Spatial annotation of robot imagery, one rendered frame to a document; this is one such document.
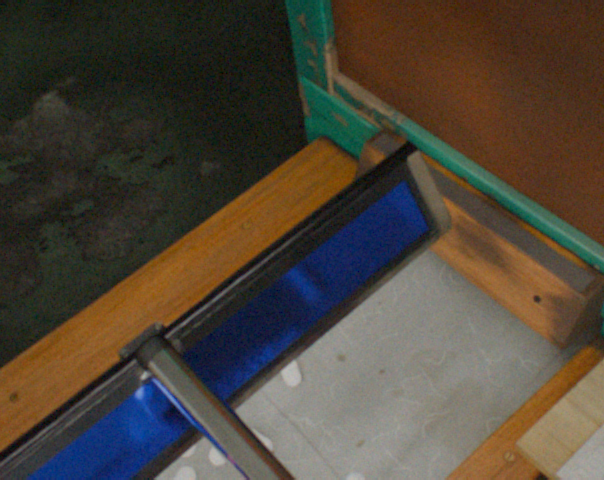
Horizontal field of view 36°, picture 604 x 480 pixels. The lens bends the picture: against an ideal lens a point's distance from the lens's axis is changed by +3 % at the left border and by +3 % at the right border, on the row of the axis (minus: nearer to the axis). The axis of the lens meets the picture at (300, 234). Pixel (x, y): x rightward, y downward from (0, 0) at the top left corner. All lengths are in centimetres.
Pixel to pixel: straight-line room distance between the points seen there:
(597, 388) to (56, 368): 56
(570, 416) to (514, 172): 24
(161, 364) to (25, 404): 47
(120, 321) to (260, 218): 20
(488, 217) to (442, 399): 19
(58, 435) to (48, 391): 44
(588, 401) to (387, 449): 20
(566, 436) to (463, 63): 36
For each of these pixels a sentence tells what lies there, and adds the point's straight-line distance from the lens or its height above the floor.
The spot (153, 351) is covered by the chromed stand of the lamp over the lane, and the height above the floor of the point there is 112.
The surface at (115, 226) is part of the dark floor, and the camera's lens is 215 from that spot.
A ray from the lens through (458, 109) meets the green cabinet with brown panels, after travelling 94.
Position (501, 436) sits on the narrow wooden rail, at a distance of 92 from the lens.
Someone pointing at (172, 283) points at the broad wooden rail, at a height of 76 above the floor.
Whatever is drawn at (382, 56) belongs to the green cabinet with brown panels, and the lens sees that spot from 99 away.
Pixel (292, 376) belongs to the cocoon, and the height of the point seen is 76.
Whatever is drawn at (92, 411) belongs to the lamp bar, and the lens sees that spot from 59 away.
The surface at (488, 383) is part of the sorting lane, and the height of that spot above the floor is 74.
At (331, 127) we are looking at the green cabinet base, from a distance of 114.
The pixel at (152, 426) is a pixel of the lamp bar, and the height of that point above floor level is 108.
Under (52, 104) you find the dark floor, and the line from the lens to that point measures 249.
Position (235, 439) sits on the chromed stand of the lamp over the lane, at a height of 112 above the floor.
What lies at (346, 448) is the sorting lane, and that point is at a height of 74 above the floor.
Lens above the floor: 160
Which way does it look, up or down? 52 degrees down
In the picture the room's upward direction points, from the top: 11 degrees counter-clockwise
